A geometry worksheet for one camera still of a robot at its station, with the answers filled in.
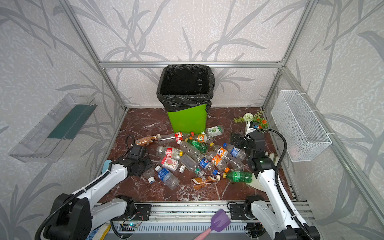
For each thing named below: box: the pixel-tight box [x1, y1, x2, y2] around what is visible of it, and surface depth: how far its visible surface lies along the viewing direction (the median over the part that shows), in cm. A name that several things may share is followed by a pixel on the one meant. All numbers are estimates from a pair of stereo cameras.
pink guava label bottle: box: [162, 157, 180, 172], surface depth 88 cm
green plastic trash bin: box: [167, 104, 208, 134], surface depth 101 cm
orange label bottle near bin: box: [190, 134, 212, 143], surface depth 98 cm
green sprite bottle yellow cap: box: [185, 137, 209, 154], surface depth 95 cm
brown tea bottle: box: [135, 134, 161, 146], surface depth 98 cm
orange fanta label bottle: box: [210, 154, 227, 171], surface depth 89 cm
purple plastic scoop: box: [194, 209, 231, 240], surface depth 72 cm
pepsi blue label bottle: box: [198, 157, 219, 176], surface depth 88 cm
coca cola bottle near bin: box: [156, 131, 185, 142], surface depth 101 cm
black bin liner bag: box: [156, 64, 216, 112], surface depth 93 cm
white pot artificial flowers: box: [233, 110, 270, 131], surface depth 98 cm
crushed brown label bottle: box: [191, 174, 221, 190], surface depth 81 cm
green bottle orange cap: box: [222, 171, 253, 184], surface depth 84 cm
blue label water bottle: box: [155, 165, 180, 190], surface depth 84 cm
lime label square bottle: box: [206, 125, 225, 138], surface depth 104 cm
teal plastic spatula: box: [102, 159, 112, 174], surface depth 91 cm
